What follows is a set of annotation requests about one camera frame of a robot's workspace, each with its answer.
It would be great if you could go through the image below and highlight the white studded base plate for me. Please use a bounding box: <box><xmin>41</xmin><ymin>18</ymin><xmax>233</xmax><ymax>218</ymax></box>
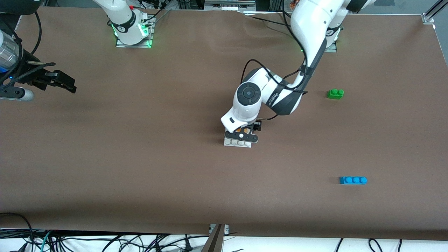
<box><xmin>224</xmin><ymin>131</ymin><xmax>252</xmax><ymax>148</ymax></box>

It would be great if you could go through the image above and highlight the blue three-stud block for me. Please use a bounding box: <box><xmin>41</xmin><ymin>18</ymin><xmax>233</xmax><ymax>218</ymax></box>
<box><xmin>339</xmin><ymin>176</ymin><xmax>368</xmax><ymax>185</ymax></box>

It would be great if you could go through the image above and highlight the brown table cover sheet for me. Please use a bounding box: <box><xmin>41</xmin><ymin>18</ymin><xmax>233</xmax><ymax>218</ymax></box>
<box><xmin>0</xmin><ymin>6</ymin><xmax>448</xmax><ymax>241</ymax></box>

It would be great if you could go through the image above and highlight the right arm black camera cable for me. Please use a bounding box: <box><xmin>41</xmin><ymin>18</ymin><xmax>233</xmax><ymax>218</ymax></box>
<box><xmin>33</xmin><ymin>10</ymin><xmax>42</xmax><ymax>55</ymax></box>

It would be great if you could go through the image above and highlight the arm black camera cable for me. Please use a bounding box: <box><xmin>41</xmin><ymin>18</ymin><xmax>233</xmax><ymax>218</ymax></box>
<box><xmin>33</xmin><ymin>10</ymin><xmax>42</xmax><ymax>55</ymax></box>
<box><xmin>241</xmin><ymin>0</ymin><xmax>308</xmax><ymax>123</ymax></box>

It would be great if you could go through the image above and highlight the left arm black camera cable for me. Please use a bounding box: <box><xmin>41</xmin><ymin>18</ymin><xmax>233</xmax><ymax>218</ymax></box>
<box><xmin>241</xmin><ymin>0</ymin><xmax>308</xmax><ymax>123</ymax></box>

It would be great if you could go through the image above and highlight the dark metal post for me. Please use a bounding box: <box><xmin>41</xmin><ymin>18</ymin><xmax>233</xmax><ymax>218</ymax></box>
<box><xmin>201</xmin><ymin>224</ymin><xmax>225</xmax><ymax>252</ymax></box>

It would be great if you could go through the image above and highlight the aluminium frame with white parts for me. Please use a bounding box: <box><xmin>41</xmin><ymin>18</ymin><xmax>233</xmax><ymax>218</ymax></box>
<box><xmin>204</xmin><ymin>0</ymin><xmax>257</xmax><ymax>11</ymax></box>

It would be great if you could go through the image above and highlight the black looped cable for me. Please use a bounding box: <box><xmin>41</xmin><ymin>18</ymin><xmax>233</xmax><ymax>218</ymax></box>
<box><xmin>0</xmin><ymin>212</ymin><xmax>34</xmax><ymax>252</ymax></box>

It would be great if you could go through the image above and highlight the teal cable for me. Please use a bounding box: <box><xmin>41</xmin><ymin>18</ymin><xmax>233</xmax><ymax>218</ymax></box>
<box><xmin>35</xmin><ymin>229</ymin><xmax>54</xmax><ymax>252</ymax></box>

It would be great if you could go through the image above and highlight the aluminium extrusion frame corner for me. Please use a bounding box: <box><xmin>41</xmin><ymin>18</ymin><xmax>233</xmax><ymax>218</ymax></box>
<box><xmin>422</xmin><ymin>0</ymin><xmax>448</xmax><ymax>24</ymax></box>

